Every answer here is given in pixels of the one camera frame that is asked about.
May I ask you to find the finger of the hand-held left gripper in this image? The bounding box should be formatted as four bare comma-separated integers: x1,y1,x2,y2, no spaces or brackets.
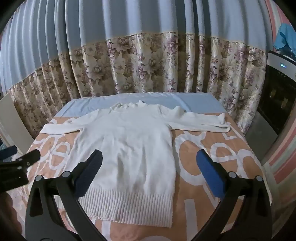
0,146,18,161
0,149,41,171

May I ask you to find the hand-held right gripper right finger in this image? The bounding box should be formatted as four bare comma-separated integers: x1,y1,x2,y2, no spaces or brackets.
196,149,273,241

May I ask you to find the white knit sweater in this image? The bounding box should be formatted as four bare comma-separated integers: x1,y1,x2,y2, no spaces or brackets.
40,100,230,229

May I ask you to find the blue floral curtain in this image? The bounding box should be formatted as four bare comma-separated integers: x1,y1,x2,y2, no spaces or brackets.
0,0,278,139

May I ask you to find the orange printed blanket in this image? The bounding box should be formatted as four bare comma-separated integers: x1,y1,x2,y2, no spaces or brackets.
14,115,278,241

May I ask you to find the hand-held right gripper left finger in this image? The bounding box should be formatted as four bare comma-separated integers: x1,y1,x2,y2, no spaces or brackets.
25,149,108,241

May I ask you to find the blue cloth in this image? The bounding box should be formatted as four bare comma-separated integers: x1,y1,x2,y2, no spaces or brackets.
274,23,296,58

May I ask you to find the light blue bed sheet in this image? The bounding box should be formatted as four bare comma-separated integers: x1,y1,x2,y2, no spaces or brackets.
54,92,228,121

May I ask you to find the beige board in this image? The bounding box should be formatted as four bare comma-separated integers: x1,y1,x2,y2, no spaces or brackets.
0,94,35,149

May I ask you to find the black oven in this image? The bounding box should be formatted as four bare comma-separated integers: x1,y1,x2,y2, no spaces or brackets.
257,51,296,149

